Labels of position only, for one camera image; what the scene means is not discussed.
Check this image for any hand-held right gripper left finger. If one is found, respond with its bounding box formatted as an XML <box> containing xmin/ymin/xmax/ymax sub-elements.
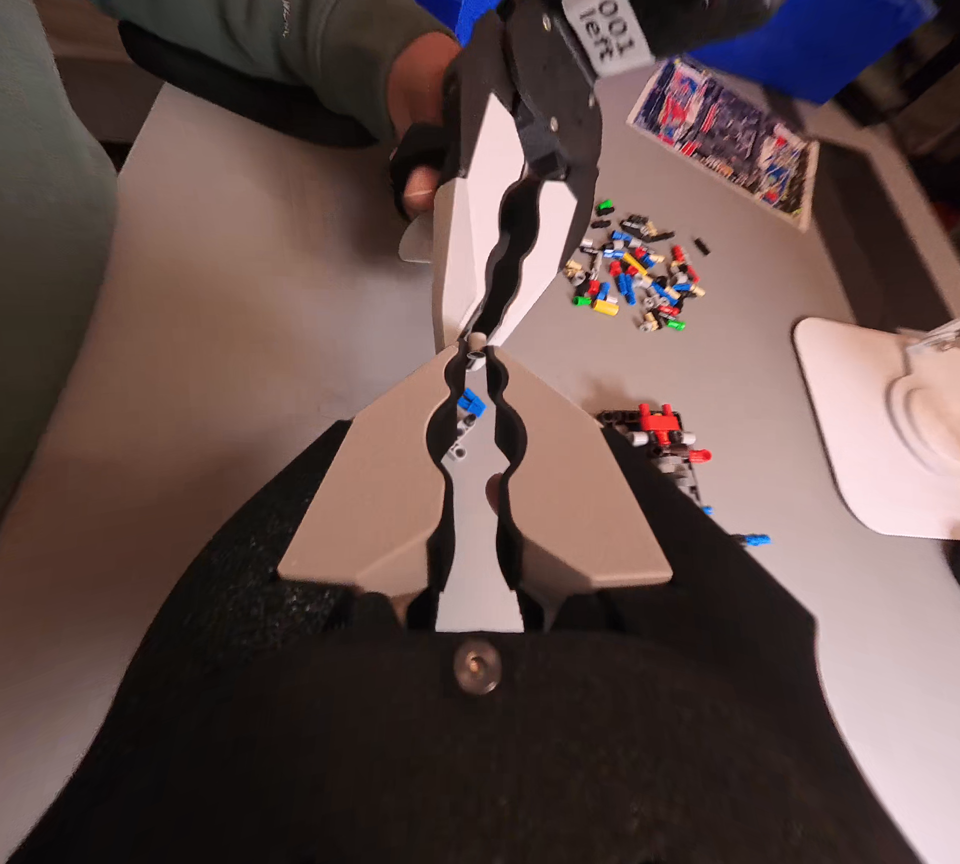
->
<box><xmin>277</xmin><ymin>345</ymin><xmax>462</xmax><ymax>621</ymax></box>

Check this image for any pile of small lego pieces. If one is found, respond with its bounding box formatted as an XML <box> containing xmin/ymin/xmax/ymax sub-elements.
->
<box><xmin>562</xmin><ymin>199</ymin><xmax>712</xmax><ymax>334</ymax></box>

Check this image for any person's left hand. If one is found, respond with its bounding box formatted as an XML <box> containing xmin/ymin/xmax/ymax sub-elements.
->
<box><xmin>386</xmin><ymin>32</ymin><xmax>462</xmax><ymax>220</ymax></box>

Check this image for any partly built lego chassis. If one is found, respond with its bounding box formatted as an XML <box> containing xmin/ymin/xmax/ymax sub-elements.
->
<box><xmin>596</xmin><ymin>403</ymin><xmax>772</xmax><ymax>549</ymax></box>

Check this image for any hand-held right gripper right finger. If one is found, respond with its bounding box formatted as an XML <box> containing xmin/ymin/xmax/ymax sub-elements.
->
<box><xmin>484</xmin><ymin>345</ymin><xmax>674</xmax><ymax>621</ymax></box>

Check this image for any white book stand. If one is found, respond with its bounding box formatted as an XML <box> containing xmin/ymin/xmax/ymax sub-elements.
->
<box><xmin>793</xmin><ymin>315</ymin><xmax>960</xmax><ymax>541</ymax></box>

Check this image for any lego sticker sheet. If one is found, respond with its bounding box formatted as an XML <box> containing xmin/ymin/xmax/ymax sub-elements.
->
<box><xmin>626</xmin><ymin>58</ymin><xmax>820</xmax><ymax>231</ymax></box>

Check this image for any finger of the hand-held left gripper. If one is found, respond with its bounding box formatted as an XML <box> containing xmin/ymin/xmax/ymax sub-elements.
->
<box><xmin>480</xmin><ymin>178</ymin><xmax>582</xmax><ymax>349</ymax></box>
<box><xmin>432</xmin><ymin>93</ymin><xmax>530</xmax><ymax>351</ymax></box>

